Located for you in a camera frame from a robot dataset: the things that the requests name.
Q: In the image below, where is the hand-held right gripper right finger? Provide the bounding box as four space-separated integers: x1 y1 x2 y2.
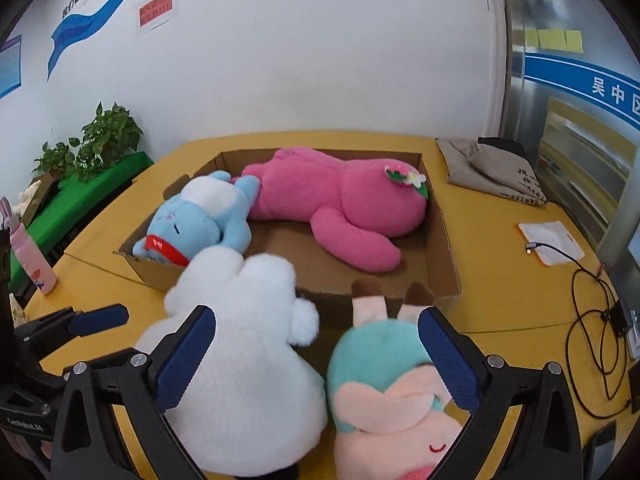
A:
421 305 598 480

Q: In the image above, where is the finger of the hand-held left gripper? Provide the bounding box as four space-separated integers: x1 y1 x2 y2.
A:
15 303 130 357

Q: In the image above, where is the white pouch with orange edge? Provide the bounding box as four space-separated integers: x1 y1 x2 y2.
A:
517 221 586 267

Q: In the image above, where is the beige cloth bag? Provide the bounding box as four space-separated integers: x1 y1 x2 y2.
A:
436 136 548 207

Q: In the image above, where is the pink water bottle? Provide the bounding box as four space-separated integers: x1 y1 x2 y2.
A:
0 198 58 295

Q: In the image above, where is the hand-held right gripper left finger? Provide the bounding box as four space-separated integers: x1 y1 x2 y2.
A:
50 304 217 480

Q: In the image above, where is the black cable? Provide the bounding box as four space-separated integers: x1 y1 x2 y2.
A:
565 262 633 418

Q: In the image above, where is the blue sign band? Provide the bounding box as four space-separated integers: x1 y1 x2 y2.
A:
522 50 640 128

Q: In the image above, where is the green cloth covered table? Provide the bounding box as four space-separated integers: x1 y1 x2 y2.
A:
10 152 155 296

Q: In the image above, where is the small brown cardboard box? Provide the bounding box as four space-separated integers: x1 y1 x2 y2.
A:
20 172 55 226

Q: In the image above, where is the cream plush toy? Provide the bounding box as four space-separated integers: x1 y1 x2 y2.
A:
19 180 42 207

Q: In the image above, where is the teal and pink plush toy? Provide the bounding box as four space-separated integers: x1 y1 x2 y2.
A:
325 280 471 480

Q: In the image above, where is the blue plush toy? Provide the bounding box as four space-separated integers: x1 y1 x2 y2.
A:
132 170 263 267

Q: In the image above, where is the white fluffy plush toy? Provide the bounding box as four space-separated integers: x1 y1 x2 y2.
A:
135 249 328 478

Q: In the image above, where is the blue wall poster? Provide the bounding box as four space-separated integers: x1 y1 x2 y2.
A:
0 35 25 98

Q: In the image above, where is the black cloth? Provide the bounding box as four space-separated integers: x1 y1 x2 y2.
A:
477 135 526 157

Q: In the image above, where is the small potted green plant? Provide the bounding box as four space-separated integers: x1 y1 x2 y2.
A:
35 142 76 179

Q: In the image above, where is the grey plug cable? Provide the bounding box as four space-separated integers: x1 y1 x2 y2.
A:
524 241 586 261

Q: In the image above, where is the red wall sign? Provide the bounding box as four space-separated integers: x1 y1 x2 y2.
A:
136 0 176 36

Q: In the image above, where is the large potted green plant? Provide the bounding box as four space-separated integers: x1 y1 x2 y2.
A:
75 102 143 168

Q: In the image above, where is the blue wave wall decal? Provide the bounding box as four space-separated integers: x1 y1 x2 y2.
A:
47 0 196 81

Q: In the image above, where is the dark phone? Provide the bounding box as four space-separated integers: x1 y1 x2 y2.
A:
585 420 618 480

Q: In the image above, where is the black power adapter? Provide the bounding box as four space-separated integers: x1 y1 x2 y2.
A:
602 300 636 336

